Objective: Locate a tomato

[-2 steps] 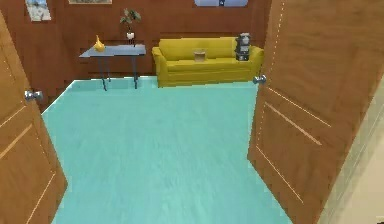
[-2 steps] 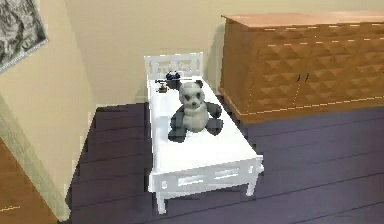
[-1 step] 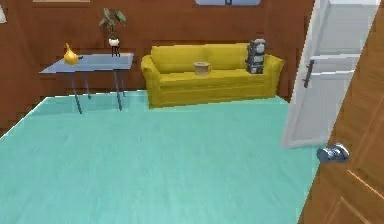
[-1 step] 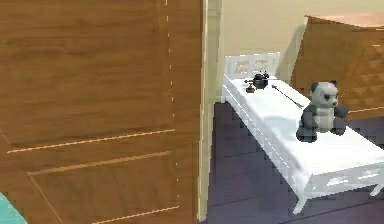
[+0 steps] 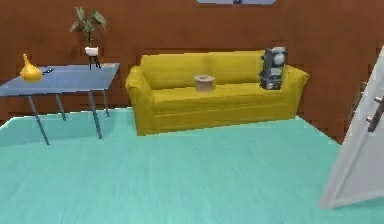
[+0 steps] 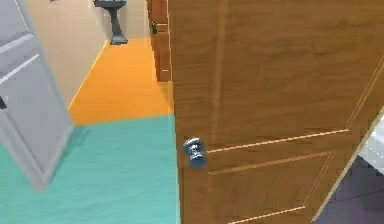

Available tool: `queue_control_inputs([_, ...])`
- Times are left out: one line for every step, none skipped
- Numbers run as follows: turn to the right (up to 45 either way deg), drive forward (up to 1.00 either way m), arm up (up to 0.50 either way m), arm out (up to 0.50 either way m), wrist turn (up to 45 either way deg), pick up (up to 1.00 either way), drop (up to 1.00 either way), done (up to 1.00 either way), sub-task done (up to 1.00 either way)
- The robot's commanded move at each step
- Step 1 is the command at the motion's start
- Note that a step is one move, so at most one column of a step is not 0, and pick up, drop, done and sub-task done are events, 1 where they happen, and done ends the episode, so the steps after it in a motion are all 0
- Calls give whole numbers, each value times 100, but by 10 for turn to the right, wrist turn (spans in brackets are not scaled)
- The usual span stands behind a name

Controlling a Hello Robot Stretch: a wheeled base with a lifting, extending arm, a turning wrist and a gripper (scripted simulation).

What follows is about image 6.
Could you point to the silver round door knob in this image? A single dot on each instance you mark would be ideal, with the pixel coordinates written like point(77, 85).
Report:
point(195, 153)

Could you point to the brown wooden cupboard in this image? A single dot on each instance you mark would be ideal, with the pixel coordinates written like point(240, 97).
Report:
point(162, 46)

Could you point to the brown wooden room door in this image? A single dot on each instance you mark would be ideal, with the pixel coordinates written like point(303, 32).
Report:
point(266, 83)

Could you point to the green bottle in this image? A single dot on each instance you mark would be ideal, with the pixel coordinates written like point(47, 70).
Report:
point(154, 28)

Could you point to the grey panelled room door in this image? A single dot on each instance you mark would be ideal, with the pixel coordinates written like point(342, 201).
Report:
point(26, 100)

